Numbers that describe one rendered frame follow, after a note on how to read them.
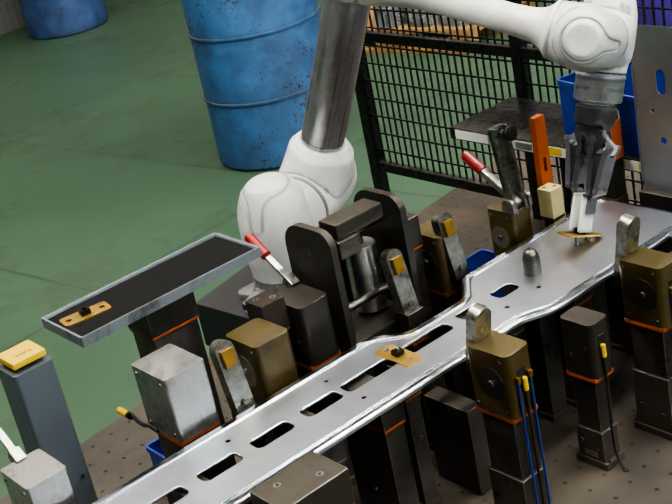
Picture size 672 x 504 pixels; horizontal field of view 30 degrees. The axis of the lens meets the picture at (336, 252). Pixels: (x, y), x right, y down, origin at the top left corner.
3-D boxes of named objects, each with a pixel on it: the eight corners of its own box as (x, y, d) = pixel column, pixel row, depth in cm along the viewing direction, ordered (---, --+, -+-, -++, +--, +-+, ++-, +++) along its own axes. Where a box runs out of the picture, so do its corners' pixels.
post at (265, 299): (308, 500, 228) (261, 307, 212) (291, 490, 232) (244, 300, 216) (329, 486, 231) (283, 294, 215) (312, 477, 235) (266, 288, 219)
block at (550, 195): (572, 354, 257) (550, 191, 242) (558, 349, 260) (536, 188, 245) (582, 346, 259) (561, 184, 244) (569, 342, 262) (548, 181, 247)
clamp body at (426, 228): (466, 411, 246) (436, 240, 231) (428, 396, 254) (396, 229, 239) (489, 396, 249) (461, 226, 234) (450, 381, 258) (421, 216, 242)
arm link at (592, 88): (599, 73, 221) (594, 107, 222) (637, 75, 226) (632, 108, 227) (565, 68, 229) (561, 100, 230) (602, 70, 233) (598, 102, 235)
